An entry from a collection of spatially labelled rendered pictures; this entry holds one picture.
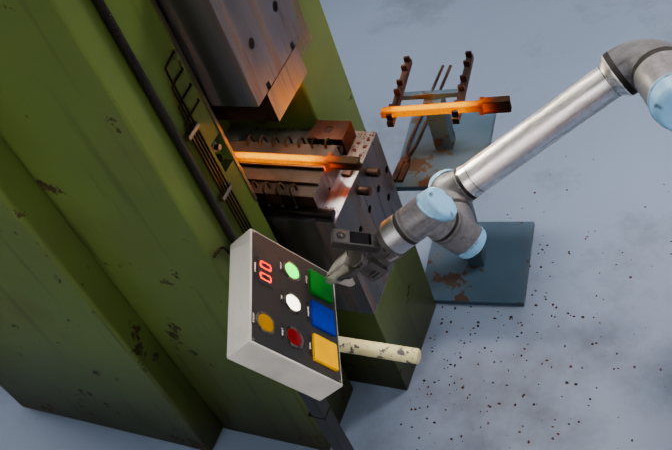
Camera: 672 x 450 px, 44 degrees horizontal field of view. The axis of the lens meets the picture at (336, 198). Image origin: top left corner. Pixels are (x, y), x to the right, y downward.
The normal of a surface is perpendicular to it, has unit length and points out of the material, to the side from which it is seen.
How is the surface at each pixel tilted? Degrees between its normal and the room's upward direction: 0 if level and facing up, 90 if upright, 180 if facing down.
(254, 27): 90
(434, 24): 0
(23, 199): 90
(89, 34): 90
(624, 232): 0
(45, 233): 90
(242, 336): 30
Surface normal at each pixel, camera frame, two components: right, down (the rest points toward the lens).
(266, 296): 0.69, -0.55
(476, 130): -0.29, -0.68
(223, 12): 0.89, 0.07
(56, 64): -0.34, 0.73
